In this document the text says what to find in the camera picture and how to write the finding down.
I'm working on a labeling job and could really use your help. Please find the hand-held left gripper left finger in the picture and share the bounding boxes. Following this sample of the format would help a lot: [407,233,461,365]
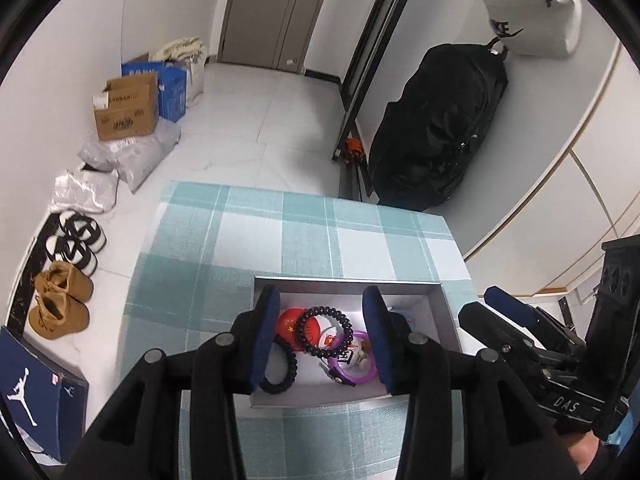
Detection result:
[62,285,282,480]

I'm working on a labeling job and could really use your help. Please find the red round badge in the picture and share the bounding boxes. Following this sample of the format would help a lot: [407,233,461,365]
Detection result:
[276,308,323,353]

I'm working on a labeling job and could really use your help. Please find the black bead bracelet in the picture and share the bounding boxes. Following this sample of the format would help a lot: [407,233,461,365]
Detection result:
[295,305,355,360]
[257,334,299,396]

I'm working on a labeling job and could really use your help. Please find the teal checkered tablecloth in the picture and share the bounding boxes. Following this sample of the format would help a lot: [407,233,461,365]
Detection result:
[117,180,473,480]

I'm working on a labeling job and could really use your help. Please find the tan suede boot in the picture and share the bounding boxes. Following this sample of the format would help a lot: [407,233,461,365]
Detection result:
[33,260,95,306]
[27,291,91,341]

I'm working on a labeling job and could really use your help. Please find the black and white slipper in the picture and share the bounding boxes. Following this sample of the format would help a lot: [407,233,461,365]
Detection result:
[45,234,107,277]
[58,212,104,244]

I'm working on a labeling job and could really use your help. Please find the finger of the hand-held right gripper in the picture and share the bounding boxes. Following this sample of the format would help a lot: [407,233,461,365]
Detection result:
[484,285,588,351]
[457,301,551,368]

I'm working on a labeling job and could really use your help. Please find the large grey plastic bag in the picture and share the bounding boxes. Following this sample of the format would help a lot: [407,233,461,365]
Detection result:
[116,120,182,194]

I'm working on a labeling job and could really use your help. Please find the black travel bag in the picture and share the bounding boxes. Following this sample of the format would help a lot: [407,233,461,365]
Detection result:
[366,43,509,212]

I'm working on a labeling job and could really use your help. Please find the white wardrobe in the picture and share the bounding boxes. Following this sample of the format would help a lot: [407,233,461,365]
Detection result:
[461,42,640,297]

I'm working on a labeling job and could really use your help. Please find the blue cardboard box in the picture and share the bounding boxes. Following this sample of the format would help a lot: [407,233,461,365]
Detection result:
[121,61,190,123]

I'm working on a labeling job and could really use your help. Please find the grey door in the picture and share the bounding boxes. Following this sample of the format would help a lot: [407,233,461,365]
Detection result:
[219,0,342,69]

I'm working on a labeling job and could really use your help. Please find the brown cardboard box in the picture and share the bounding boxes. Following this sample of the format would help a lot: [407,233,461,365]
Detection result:
[92,72,161,142]

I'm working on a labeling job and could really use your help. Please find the small orange object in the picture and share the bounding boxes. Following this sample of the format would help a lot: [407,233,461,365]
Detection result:
[342,137,366,164]

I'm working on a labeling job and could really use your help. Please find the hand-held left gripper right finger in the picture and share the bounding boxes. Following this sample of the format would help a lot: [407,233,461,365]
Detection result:
[362,286,581,480]

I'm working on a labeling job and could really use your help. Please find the grey cardboard box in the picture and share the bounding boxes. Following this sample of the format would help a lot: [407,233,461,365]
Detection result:
[250,275,464,409]

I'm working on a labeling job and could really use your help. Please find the navy shoe box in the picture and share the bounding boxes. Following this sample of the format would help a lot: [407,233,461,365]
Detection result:
[0,326,90,464]

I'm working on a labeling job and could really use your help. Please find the white hanging bag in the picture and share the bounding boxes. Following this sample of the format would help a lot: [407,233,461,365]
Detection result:
[469,0,584,59]

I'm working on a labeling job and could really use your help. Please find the person's right hand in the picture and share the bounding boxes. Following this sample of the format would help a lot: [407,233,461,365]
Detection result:
[570,432,603,467]

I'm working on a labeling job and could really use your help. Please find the small grey plastic bag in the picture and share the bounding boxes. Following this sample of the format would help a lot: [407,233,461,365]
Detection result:
[79,140,121,174]

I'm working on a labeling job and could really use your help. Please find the white tote bag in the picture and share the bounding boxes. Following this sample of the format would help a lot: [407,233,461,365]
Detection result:
[151,36,207,99]

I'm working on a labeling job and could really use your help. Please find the crumpled silver plastic bag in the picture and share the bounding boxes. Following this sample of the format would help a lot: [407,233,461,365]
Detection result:
[49,170,119,214]

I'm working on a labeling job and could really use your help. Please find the white round badge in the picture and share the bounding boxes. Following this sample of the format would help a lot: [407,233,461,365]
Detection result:
[317,327,375,377]

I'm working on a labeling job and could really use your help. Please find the black metal rack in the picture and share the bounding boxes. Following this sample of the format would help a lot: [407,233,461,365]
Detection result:
[331,0,432,202]

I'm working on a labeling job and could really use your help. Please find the purple bangle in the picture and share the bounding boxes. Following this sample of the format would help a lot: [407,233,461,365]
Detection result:
[327,329,379,386]

